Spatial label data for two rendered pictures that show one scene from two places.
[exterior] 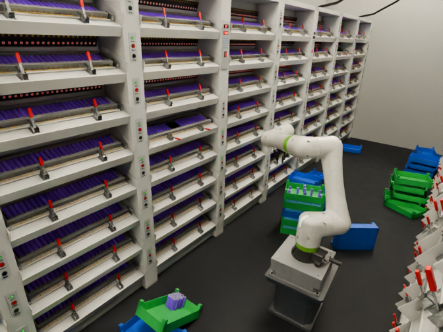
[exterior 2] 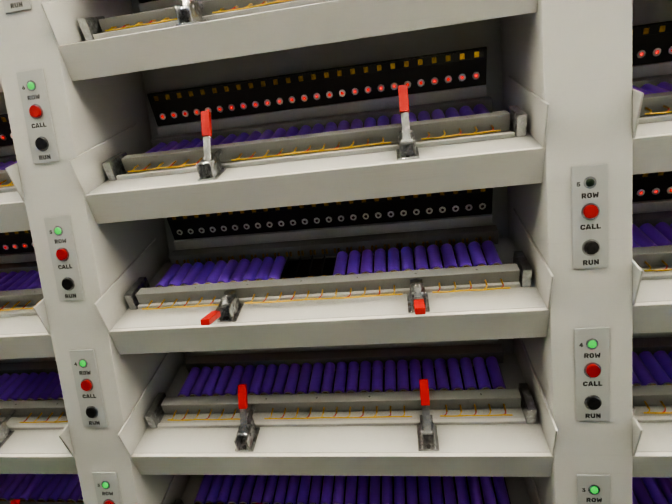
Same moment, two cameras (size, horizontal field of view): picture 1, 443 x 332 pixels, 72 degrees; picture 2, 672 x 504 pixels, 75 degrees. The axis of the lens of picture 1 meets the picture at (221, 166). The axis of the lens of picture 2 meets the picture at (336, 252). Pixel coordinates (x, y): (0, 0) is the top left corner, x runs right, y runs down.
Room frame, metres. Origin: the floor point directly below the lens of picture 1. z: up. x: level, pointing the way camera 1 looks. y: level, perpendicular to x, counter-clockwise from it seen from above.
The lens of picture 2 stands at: (1.54, -0.32, 1.08)
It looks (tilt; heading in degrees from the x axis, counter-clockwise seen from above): 8 degrees down; 62
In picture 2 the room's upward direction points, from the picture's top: 6 degrees counter-clockwise
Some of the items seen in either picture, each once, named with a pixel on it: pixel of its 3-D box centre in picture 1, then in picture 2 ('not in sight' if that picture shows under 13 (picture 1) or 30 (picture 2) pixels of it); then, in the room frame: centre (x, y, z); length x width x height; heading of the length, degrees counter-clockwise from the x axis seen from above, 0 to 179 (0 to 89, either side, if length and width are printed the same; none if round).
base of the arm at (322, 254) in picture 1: (316, 254); not in sight; (1.31, -0.51, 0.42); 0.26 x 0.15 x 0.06; 52
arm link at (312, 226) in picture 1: (312, 230); not in sight; (1.35, -0.49, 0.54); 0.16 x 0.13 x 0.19; 106
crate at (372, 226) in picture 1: (354, 236); not in sight; (1.94, -1.03, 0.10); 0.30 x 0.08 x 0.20; 91
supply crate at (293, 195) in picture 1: (304, 191); not in sight; (2.15, -0.67, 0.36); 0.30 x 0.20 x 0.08; 75
